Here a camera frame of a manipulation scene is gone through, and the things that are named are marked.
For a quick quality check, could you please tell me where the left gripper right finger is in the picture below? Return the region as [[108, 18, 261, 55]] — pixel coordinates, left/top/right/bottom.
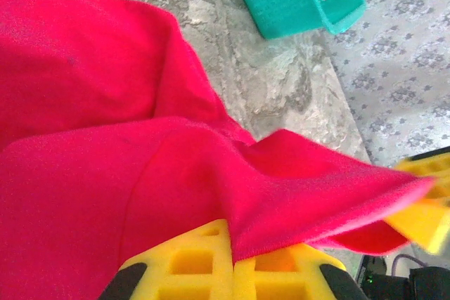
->
[[233, 242, 368, 300]]

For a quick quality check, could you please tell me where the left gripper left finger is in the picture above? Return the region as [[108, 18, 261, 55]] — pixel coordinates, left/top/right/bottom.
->
[[98, 218, 236, 300]]

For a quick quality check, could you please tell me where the red t-shirt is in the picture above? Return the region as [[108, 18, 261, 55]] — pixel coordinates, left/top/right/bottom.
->
[[0, 0, 437, 300]]

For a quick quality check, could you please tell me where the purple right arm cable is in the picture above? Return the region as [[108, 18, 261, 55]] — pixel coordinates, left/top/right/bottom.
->
[[392, 254, 428, 277]]

